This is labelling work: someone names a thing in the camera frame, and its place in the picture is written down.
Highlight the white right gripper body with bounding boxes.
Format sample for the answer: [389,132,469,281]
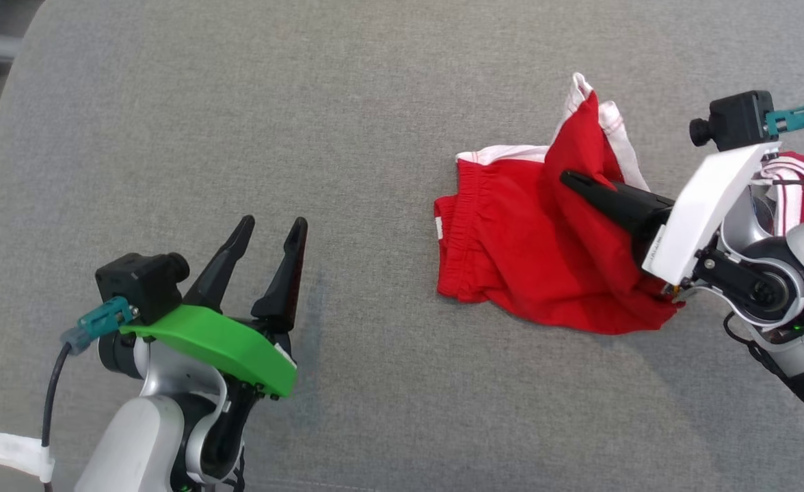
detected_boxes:
[638,142,783,301]

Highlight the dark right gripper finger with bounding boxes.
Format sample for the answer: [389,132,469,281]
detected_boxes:
[559,170,677,241]

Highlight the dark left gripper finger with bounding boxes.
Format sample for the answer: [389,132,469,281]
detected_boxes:
[182,215,256,314]
[250,217,308,336]

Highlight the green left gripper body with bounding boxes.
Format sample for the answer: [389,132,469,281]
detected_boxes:
[119,304,298,399]

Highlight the red trousers with white panel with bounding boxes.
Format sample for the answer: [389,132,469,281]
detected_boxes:
[433,72,684,336]

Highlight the teal left camera connector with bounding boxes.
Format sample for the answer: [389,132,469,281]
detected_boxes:
[60,296,135,356]

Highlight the teal camera connector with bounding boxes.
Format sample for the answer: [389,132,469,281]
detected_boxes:
[766,102,804,136]
[60,296,135,356]

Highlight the teal right camera connector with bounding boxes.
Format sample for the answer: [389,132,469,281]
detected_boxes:
[766,102,804,136]

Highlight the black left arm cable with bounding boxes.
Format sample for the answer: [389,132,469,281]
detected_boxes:
[41,340,75,492]

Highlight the white plastic cable bracket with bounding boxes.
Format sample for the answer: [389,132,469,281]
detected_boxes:
[0,428,56,484]

